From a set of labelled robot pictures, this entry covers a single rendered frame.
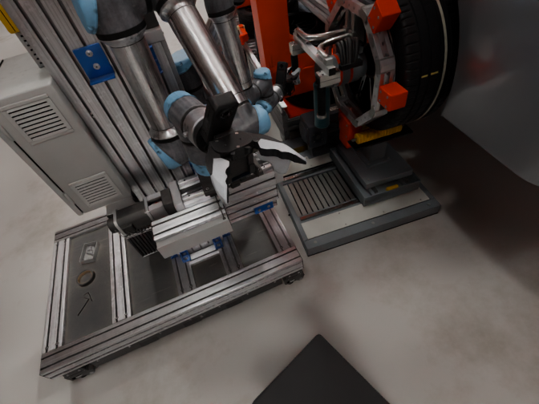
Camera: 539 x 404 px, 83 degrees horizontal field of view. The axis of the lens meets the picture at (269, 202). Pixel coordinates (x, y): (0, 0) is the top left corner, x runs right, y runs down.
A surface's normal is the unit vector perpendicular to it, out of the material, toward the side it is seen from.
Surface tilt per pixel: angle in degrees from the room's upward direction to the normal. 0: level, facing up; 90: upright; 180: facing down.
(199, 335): 0
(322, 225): 0
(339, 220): 0
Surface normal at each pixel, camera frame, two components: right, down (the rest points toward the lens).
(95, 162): 0.37, 0.66
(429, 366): -0.15, -0.65
